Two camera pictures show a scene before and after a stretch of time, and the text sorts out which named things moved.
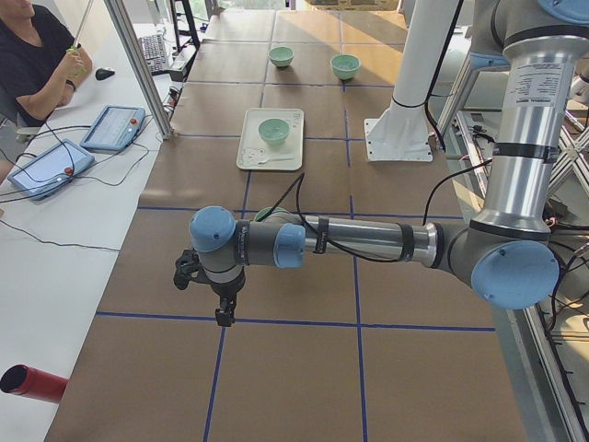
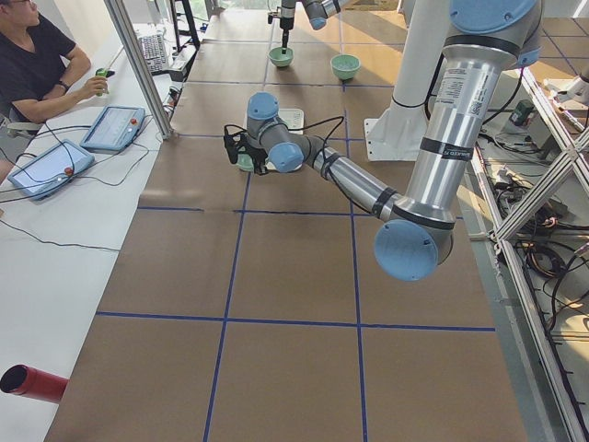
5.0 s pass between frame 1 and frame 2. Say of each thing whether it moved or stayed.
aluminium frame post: stayed
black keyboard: stayed
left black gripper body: moved
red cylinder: stayed
